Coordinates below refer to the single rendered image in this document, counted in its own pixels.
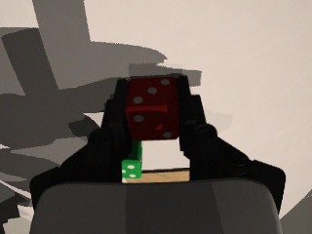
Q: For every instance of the tan mat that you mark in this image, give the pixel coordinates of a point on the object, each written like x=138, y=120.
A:
x=167, y=175

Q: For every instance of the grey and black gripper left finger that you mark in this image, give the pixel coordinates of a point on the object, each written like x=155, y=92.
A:
x=100, y=160

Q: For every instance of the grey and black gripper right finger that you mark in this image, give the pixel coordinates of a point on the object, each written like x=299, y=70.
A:
x=212, y=157

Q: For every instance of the green die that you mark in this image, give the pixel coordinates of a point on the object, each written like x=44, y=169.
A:
x=131, y=167

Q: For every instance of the red die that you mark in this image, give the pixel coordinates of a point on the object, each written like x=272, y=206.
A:
x=152, y=108

